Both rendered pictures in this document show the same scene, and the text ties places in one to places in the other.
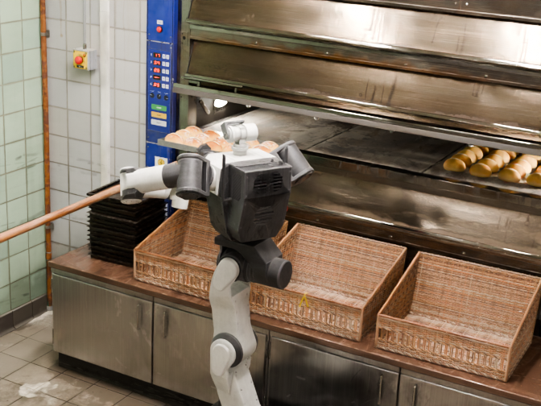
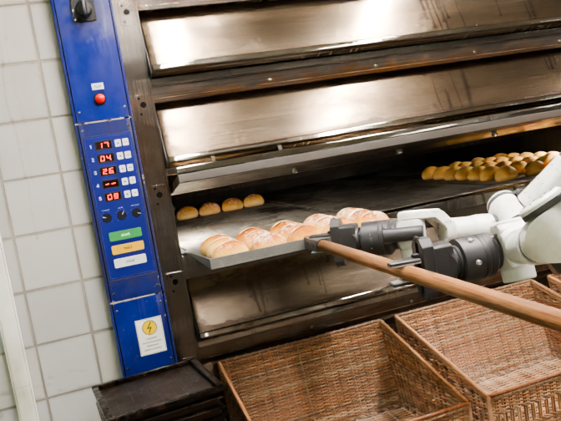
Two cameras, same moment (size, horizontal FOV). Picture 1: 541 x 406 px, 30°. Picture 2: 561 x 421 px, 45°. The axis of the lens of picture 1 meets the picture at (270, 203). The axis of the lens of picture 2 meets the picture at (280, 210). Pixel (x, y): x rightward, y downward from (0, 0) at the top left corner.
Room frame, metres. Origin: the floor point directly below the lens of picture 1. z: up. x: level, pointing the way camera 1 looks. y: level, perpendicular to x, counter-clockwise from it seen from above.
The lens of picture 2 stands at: (3.19, 1.61, 1.49)
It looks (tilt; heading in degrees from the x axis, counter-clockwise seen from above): 7 degrees down; 314
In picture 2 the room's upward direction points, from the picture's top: 9 degrees counter-clockwise
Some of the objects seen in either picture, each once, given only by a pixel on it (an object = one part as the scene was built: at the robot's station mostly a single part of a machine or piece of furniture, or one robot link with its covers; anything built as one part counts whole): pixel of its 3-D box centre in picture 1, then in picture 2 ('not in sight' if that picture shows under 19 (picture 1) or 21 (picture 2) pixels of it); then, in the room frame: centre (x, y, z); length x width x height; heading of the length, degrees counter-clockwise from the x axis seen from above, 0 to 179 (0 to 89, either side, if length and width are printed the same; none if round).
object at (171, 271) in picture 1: (211, 249); (338, 405); (4.38, 0.26, 0.72); 0.56 x 0.49 x 0.28; 62
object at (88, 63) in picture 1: (84, 59); not in sight; (5.01, 0.97, 1.46); 0.10 x 0.07 x 0.10; 62
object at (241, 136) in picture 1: (241, 135); not in sight; (3.63, 0.12, 1.47); 0.10 x 0.07 x 0.09; 123
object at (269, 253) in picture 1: (253, 259); not in sight; (3.58, 0.05, 1.00); 0.28 x 0.13 x 0.18; 61
